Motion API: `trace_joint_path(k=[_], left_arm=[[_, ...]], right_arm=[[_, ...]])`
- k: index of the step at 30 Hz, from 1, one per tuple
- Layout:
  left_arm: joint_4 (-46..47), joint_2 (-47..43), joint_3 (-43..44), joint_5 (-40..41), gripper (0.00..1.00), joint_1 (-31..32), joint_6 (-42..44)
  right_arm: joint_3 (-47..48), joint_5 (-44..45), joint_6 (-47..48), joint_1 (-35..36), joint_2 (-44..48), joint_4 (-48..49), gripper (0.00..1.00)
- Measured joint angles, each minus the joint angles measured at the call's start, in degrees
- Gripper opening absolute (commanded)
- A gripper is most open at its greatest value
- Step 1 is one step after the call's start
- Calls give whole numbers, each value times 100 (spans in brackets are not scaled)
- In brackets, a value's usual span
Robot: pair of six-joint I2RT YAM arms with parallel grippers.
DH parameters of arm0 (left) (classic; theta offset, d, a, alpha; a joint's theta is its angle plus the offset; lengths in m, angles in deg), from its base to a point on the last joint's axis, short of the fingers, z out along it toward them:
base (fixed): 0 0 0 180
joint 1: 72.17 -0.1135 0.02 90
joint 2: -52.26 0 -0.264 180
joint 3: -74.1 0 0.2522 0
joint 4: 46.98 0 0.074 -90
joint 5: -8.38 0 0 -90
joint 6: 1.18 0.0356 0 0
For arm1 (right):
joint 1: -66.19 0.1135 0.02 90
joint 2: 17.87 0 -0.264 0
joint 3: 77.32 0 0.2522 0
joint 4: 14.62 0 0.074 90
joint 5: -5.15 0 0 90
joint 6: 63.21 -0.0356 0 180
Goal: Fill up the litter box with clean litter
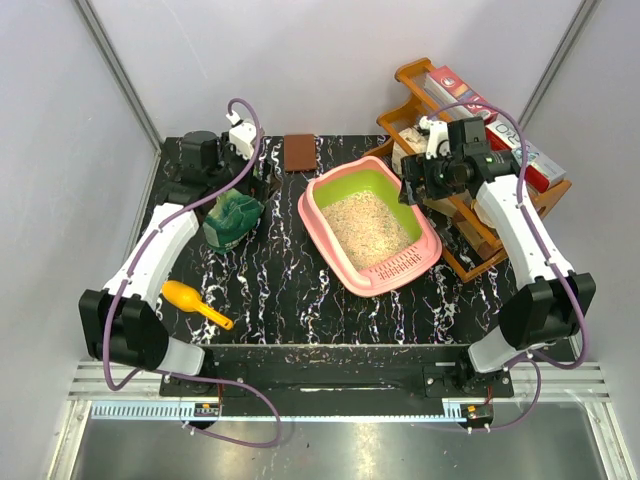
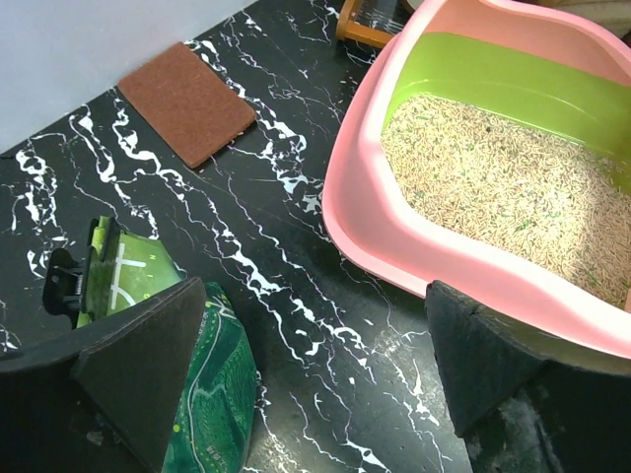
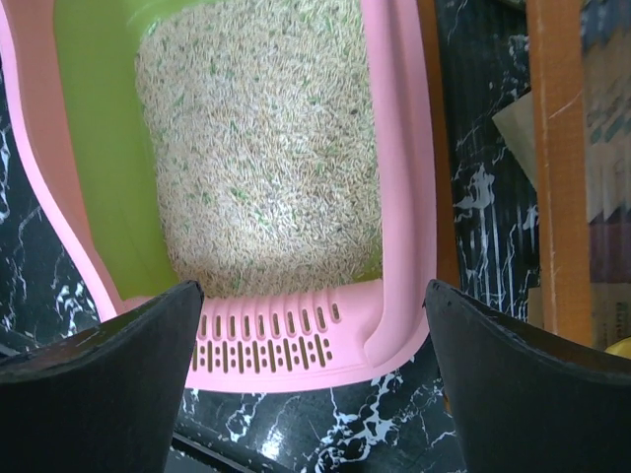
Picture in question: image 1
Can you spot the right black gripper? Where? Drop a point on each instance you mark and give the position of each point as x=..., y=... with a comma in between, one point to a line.
x=417, y=167

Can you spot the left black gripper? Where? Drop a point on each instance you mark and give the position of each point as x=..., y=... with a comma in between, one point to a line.
x=257, y=187

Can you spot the green cat litter bag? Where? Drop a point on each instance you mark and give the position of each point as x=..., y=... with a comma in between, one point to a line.
x=230, y=220

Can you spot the pink green litter box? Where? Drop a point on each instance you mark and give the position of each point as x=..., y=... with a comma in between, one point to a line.
x=373, y=243

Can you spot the yellow plastic litter scoop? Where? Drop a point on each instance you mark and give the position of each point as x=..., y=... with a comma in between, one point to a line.
x=189, y=300

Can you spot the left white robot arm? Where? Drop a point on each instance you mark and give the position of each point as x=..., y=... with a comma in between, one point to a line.
x=219, y=190

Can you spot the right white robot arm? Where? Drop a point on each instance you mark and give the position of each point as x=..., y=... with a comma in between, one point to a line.
x=551, y=298

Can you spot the red white box upper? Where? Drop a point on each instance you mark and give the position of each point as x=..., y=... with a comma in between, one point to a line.
x=446, y=87

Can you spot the red white box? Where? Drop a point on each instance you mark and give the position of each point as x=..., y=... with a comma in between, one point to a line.
x=446, y=87
x=542, y=173

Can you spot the red white box lower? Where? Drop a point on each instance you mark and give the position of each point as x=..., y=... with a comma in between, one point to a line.
x=542, y=173

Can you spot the tan sponge block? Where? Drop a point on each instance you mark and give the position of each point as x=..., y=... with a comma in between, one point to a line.
x=443, y=206

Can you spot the brown rectangular block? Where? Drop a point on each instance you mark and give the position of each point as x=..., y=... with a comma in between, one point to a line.
x=299, y=153

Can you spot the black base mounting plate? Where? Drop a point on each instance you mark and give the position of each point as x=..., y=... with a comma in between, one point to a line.
x=432, y=371

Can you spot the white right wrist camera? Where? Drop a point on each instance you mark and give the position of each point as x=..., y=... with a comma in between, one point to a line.
x=436, y=132

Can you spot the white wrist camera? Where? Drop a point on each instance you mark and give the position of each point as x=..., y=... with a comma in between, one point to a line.
x=242, y=135
x=436, y=132

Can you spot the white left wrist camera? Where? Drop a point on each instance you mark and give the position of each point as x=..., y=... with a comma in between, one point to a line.
x=242, y=135

